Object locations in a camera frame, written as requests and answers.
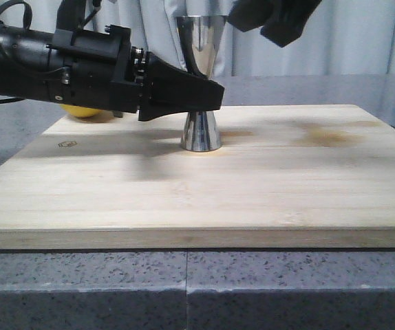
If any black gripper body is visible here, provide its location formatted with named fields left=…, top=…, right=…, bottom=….
left=47, top=25, right=142, bottom=113

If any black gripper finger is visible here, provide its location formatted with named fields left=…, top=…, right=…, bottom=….
left=227, top=0, right=280, bottom=32
left=138, top=52, right=224, bottom=122
left=260, top=0, right=321, bottom=47

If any steel double jigger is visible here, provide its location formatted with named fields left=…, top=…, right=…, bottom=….
left=176, top=15, right=226, bottom=152

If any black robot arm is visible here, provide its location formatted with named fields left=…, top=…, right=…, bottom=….
left=0, top=23, right=224, bottom=122

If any yellow lemon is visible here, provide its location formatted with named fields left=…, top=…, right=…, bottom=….
left=61, top=104, right=102, bottom=118

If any grey curtain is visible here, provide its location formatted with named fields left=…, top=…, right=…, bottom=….
left=0, top=0, right=395, bottom=80

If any light wooden cutting board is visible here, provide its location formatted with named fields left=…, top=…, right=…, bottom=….
left=0, top=105, right=395, bottom=250

